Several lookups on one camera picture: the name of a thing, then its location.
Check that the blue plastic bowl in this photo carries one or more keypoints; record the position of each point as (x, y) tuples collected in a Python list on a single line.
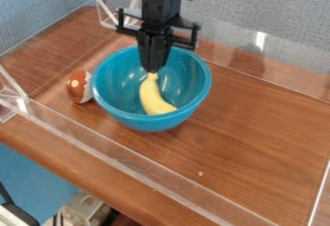
[(184, 83)]

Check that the grey box under table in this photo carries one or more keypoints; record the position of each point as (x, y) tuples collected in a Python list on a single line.
[(84, 210)]

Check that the yellow toy banana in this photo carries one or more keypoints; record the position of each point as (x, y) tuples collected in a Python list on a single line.
[(151, 99)]

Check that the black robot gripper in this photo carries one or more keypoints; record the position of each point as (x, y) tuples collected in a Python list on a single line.
[(159, 15)]

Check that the clear acrylic barrier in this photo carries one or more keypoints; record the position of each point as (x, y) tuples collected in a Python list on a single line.
[(143, 189), (286, 63)]

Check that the clear acrylic back barrier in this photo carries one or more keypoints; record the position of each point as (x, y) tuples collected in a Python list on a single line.
[(286, 63)]

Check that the black chair edge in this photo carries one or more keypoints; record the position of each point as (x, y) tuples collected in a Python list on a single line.
[(15, 210)]

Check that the clear acrylic front barrier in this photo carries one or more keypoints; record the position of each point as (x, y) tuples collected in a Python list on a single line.
[(143, 189)]

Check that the brown white toy mushroom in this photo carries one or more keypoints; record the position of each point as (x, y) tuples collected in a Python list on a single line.
[(77, 86)]

